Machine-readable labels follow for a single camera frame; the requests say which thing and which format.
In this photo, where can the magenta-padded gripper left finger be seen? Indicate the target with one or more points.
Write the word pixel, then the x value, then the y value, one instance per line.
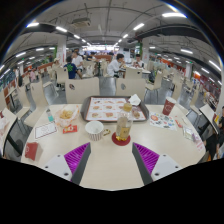
pixel 75 158

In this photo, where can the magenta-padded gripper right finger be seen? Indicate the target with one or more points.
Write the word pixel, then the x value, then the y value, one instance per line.
pixel 148 158

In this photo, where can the clear bottle with tan cap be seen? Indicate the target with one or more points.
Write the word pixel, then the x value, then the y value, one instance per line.
pixel 123 125

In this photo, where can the red sauce packet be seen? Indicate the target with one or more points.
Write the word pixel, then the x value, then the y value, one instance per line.
pixel 70 129

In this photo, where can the white ribbed paper cup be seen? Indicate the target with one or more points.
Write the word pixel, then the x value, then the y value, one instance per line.
pixel 94 131

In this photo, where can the flat round red coaster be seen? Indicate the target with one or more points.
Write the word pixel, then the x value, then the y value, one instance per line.
pixel 115 140

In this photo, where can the colourful sticker sheet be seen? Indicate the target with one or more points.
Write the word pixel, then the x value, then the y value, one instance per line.
pixel 162 121

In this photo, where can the white printed card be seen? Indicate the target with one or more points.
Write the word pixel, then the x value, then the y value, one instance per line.
pixel 45 130

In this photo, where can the small gold wrapper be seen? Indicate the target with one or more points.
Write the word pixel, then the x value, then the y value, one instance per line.
pixel 106 132

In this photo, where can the paper food bag with fries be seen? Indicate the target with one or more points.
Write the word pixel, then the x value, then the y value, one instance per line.
pixel 66 115

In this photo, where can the dark plastic food tray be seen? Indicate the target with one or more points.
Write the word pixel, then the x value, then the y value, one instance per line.
pixel 83 111

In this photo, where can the small blue sanitizer bottle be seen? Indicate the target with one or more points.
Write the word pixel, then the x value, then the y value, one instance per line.
pixel 50 116

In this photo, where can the pale printed paper sheet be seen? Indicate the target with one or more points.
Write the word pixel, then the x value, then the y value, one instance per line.
pixel 198 142

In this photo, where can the red paper drink cup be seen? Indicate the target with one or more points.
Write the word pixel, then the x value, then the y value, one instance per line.
pixel 168 106

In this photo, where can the printed paper tray liner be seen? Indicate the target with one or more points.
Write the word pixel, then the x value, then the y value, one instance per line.
pixel 103 110

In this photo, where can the crumpled white napkin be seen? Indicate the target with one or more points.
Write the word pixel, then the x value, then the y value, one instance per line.
pixel 134 100

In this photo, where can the person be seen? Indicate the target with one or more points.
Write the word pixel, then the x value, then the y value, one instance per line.
pixel 213 143
pixel 78 61
pixel 113 68
pixel 70 69
pixel 138 62

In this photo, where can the beige chair with oval hole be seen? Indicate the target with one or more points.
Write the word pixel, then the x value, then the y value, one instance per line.
pixel 83 90
pixel 133 87

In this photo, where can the group of beige chairs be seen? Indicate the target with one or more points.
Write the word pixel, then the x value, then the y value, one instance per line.
pixel 39 96

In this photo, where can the black-edged white table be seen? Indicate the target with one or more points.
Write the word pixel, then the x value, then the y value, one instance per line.
pixel 208 113
pixel 7 116

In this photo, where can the ceiling air conditioner unit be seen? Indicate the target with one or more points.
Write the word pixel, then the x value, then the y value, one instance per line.
pixel 81 22

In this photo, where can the group of ceiling lights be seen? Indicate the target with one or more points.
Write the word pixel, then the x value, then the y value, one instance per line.
pixel 173 15

